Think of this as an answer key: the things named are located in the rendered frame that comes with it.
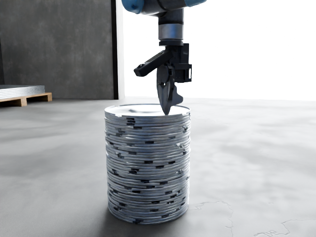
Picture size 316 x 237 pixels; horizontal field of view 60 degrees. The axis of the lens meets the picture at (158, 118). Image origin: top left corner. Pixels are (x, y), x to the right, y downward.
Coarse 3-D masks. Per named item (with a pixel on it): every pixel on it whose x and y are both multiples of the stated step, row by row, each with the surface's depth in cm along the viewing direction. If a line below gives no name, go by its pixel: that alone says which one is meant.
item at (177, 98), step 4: (164, 88) 78; (176, 88) 79; (164, 92) 79; (176, 92) 79; (164, 96) 79; (176, 96) 79; (180, 96) 80; (164, 100) 79; (172, 100) 79; (176, 100) 80; (180, 100) 80; (164, 104) 79; (168, 104) 78; (172, 104) 79; (176, 104) 80; (164, 108) 79; (168, 108) 79; (168, 112) 80
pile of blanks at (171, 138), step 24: (120, 120) 82; (168, 120) 81; (120, 144) 83; (144, 144) 81; (168, 144) 82; (120, 168) 84; (144, 168) 82; (168, 168) 84; (120, 192) 88; (144, 192) 83; (168, 192) 86; (120, 216) 88; (144, 216) 85; (168, 216) 87
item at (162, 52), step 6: (156, 54) 78; (162, 54) 75; (168, 54) 76; (150, 60) 75; (156, 60) 74; (162, 60) 75; (138, 66) 74; (144, 66) 73; (150, 66) 74; (156, 66) 75; (138, 72) 74; (144, 72) 73
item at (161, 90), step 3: (159, 87) 81; (162, 87) 80; (159, 90) 81; (162, 90) 80; (159, 93) 81; (162, 93) 80; (159, 96) 82; (162, 96) 81; (159, 99) 82; (162, 99) 81; (159, 102) 82; (162, 102) 80; (162, 105) 81; (162, 108) 81; (165, 114) 81
